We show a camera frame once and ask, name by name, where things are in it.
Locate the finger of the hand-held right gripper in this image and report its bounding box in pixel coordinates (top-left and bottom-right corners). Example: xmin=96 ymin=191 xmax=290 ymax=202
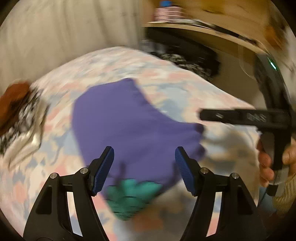
xmin=200 ymin=108 xmax=244 ymax=126

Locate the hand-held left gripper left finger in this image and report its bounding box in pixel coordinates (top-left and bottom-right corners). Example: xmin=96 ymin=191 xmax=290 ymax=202
xmin=23 ymin=146 xmax=115 ymax=241

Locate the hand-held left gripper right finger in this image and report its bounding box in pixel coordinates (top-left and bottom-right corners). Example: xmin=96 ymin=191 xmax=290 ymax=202
xmin=175 ymin=146 xmax=264 ymax=241

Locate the purple printed hoodie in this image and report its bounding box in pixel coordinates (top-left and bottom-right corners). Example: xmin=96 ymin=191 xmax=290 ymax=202
xmin=72 ymin=78 xmax=207 ymax=221

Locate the person's right forearm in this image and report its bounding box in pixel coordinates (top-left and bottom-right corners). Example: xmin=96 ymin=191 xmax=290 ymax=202
xmin=272 ymin=173 xmax=296 ymax=217

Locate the person's right hand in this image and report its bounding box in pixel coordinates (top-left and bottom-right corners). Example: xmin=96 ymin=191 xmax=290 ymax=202
xmin=258 ymin=141 xmax=296 ymax=186

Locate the bed with pastel floral sheet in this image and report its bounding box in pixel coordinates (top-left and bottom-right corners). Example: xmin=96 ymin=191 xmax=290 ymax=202
xmin=0 ymin=46 xmax=262 ymax=241

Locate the dark patterned cloth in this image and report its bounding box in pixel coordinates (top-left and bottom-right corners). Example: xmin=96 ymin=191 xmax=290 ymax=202
xmin=141 ymin=30 xmax=221 ymax=80

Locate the white shiny folded garment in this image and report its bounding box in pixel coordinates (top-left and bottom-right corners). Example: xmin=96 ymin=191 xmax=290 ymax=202
xmin=4 ymin=129 xmax=43 ymax=168

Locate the wooden desk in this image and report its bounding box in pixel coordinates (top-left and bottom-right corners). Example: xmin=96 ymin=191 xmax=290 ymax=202
xmin=143 ymin=19 xmax=269 ymax=56

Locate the black and white patterned garment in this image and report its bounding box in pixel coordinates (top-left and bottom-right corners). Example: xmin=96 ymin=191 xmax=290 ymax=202
xmin=0 ymin=89 xmax=49 ymax=156

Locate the brown folded garment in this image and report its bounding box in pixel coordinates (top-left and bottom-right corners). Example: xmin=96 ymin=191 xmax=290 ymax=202
xmin=0 ymin=80 xmax=31 ymax=135

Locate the pink round container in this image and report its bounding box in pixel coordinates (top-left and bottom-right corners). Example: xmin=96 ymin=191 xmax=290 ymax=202
xmin=154 ymin=6 xmax=186 ymax=22

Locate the cream leaf-print curtain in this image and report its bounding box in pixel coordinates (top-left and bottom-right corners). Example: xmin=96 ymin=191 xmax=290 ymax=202
xmin=0 ymin=0 xmax=149 ymax=93

